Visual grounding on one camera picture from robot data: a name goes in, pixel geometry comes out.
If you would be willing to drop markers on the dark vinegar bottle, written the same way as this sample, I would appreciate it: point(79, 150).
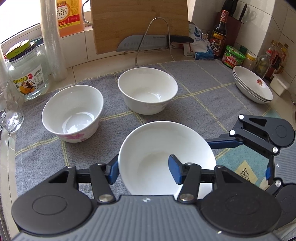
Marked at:
point(219, 35)

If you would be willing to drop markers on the white plate with fruit print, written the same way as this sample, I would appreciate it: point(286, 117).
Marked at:
point(248, 89)

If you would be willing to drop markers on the dark glass oil bottle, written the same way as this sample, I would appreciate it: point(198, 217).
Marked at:
point(262, 64)

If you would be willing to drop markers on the white plate stack bottom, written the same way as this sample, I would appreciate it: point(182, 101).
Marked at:
point(248, 94)

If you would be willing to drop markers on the white small container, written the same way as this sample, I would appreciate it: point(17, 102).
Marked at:
point(279, 84)

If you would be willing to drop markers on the metal wire rack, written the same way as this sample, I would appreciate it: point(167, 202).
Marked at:
point(156, 39)

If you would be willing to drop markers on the orange cooking wine jug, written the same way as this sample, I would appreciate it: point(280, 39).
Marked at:
point(69, 17)

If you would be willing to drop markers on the white plain bowl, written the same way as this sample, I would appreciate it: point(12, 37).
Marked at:
point(144, 156)

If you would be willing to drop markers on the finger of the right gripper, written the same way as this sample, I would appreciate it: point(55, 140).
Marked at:
point(283, 193)
point(264, 135)

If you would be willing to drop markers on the green lid sauce jar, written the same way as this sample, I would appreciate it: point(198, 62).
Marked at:
point(232, 57)

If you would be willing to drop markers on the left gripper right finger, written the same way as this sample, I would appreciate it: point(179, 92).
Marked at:
point(189, 175)

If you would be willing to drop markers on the dark red knife block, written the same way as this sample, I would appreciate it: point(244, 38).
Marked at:
point(233, 27)

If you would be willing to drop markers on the green cap small jar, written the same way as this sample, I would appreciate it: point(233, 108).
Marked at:
point(243, 49)

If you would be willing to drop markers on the bamboo cutting board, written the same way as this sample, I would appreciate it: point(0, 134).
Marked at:
point(112, 21)

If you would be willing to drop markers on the plastic wrap roll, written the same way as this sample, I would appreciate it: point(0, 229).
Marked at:
point(51, 38)

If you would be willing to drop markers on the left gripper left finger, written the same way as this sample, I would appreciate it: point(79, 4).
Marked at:
point(100, 176)

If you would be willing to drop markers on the glass jar with green lid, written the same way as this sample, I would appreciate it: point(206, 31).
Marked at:
point(28, 70)

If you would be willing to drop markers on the yellow cap spice bottle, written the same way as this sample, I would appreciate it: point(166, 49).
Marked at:
point(249, 61)

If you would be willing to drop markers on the clear glass mug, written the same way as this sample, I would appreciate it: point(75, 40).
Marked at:
point(11, 114)

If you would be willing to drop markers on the red sauce bottles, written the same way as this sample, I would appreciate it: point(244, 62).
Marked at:
point(278, 59)

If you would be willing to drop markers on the white bowl with pink flowers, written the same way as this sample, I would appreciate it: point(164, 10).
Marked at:
point(74, 113)

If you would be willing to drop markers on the white blue salt bag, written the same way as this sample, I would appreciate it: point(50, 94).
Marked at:
point(200, 49)

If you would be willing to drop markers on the santoku kitchen knife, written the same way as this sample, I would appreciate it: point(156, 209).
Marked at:
point(131, 43)

